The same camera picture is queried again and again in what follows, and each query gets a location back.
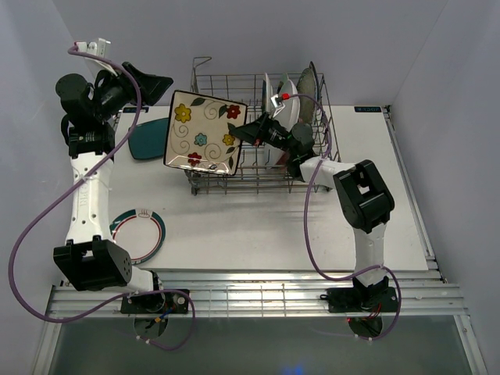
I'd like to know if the teal square plate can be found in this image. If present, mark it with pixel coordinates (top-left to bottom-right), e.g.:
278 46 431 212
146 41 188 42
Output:
128 117 169 161

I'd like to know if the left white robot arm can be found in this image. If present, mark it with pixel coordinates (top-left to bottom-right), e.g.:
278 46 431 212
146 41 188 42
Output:
53 62 173 313

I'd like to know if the speckled beige round plate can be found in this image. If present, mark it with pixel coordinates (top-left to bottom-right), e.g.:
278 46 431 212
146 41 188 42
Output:
296 67 317 125

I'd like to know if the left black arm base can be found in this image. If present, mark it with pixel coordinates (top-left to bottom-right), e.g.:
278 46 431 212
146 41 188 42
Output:
120 289 190 316

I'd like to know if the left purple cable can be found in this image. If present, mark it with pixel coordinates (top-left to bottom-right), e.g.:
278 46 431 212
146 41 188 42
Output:
7 45 197 351

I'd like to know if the black square floral plate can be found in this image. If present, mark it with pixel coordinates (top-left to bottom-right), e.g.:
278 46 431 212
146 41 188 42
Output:
309 61 326 123

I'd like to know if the mint green flower plate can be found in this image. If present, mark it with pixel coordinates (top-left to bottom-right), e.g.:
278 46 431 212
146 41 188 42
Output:
277 73 289 90

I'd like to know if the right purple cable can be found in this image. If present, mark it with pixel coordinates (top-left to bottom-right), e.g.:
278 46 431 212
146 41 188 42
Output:
287 92 402 341

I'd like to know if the pink dotted scalloped plate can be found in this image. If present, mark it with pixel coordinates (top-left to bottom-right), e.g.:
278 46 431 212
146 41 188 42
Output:
275 152 290 167

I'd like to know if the white oval platter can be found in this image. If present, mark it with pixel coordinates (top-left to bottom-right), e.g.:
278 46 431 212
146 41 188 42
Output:
264 79 300 166

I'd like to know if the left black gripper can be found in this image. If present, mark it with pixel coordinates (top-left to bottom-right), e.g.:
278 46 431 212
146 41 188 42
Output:
94 61 173 123

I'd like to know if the round plate red teal rim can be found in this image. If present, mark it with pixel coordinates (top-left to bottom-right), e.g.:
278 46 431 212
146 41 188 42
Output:
109 208 166 265

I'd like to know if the logo sticker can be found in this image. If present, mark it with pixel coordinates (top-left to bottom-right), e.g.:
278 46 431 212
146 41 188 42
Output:
123 106 150 113
354 106 382 113

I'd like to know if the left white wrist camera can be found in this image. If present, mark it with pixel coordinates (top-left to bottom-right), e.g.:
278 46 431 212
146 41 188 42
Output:
74 37 117 78

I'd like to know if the right logo sticker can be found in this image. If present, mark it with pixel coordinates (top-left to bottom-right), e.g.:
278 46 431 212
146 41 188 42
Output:
354 106 382 113

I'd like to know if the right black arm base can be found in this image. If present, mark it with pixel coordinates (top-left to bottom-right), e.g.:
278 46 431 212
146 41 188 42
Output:
320 287 399 313

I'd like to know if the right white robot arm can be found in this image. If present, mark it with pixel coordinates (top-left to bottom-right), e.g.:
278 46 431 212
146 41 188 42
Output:
228 114 399 313

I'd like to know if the cream square flower plate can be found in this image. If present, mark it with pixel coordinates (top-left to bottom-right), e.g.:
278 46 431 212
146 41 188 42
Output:
163 90 248 176

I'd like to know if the grey wire dish rack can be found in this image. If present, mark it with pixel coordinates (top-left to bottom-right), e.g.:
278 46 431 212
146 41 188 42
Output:
186 56 341 195

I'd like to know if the left logo sticker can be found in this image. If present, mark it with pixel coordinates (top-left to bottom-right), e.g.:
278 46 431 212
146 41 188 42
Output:
123 106 150 113

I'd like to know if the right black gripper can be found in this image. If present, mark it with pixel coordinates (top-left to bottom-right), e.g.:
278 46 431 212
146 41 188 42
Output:
230 111 297 155

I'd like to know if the purple cable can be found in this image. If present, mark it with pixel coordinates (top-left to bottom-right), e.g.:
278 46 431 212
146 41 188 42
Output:
7 45 197 351
287 92 402 341

